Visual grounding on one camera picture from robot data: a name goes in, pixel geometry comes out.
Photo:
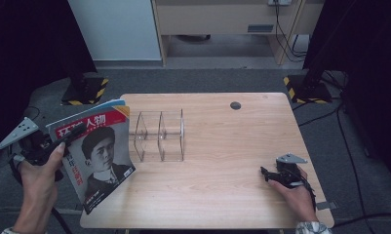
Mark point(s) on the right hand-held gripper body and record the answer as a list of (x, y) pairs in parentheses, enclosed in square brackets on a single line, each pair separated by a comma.
[(290, 175)]

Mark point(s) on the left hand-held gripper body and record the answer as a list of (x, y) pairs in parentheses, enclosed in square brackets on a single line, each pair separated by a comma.
[(33, 146)]

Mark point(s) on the magazine with portrait cover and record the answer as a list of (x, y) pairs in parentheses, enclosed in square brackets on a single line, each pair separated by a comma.
[(98, 156)]

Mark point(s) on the clear acrylic file organizer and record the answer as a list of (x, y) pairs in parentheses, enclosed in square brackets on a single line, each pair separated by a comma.
[(160, 136)]

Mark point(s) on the person's right hand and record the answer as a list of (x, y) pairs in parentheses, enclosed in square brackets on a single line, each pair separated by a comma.
[(300, 203)]

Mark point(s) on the person's left hand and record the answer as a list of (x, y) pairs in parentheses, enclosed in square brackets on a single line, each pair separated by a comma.
[(38, 185)]

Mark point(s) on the stand base with hazard tape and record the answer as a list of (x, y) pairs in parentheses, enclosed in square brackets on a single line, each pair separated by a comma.
[(86, 92), (308, 89)]

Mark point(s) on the round dark table grommet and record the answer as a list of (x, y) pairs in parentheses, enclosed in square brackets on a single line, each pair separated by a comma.
[(235, 105)]

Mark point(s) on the black curtain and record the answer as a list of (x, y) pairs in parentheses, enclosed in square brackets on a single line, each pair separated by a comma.
[(371, 65), (27, 65)]

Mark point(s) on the white panel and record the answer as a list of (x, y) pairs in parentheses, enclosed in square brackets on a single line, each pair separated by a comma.
[(115, 29)]

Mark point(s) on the light wooden cabinet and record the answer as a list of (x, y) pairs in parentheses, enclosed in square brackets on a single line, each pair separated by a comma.
[(215, 19)]

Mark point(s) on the white power strip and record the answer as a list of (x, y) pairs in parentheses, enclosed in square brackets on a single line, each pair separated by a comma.
[(280, 2)]

